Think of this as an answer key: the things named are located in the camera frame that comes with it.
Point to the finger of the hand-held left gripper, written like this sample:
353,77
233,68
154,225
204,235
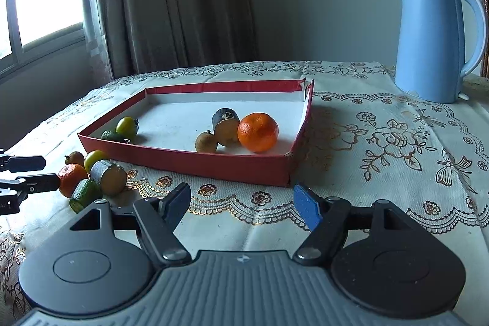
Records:
26,163
38,184

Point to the small green fruit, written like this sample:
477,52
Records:
94,157
126,125

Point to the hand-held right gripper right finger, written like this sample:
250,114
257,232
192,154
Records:
306,207

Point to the dark sugarcane piece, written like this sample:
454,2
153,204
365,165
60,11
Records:
226,125
110,177

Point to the red cardboard box tray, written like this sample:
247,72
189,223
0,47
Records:
183,114

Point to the dark green lime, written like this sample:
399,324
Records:
112,136

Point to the green cucumber piece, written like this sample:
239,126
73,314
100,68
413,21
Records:
84,195

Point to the orange mandarin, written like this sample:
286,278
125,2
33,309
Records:
72,179
258,132

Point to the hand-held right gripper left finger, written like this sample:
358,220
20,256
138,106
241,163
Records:
176,205

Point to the blue electric kettle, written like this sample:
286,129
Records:
428,43

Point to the window frame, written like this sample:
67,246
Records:
49,39

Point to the brown patterned curtain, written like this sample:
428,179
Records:
172,5

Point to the small brown fruit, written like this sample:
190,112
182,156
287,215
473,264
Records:
75,158
206,142

